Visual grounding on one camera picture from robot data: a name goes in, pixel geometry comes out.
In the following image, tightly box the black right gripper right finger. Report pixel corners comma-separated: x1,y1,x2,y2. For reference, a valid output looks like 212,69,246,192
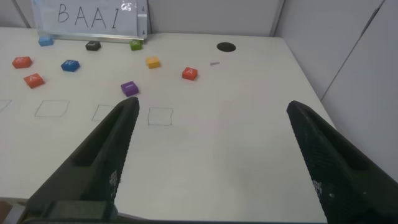
286,100,398,224

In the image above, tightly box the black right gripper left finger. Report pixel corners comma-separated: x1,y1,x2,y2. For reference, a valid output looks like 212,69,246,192
18,96,140,223

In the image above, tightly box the orange letter A block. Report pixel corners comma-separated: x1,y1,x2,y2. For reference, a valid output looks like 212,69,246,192
23,73,45,90
182,67,199,82

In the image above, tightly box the white BAAI sign board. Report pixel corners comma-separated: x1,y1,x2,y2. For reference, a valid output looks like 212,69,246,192
30,0,149,41

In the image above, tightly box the purple letter I block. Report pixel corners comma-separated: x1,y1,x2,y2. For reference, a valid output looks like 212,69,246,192
120,81,140,98

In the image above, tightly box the blue letter W block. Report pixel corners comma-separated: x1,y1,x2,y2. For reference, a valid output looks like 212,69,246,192
60,59,81,73

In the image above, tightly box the yellow letter Z block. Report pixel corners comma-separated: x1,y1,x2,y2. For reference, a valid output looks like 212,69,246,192
146,56,162,70

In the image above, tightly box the black letter L block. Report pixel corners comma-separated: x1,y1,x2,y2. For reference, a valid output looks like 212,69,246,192
85,40,102,52

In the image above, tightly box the orange letter R block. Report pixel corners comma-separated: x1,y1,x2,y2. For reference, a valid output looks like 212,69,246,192
11,56,34,70

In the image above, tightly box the green letter S block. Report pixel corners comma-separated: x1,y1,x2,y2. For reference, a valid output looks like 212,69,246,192
129,39,144,51

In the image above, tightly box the light blue letter block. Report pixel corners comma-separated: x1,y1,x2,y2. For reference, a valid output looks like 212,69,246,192
38,35,55,47

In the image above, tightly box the black round table grommet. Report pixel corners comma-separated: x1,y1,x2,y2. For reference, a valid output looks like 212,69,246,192
216,42,237,53

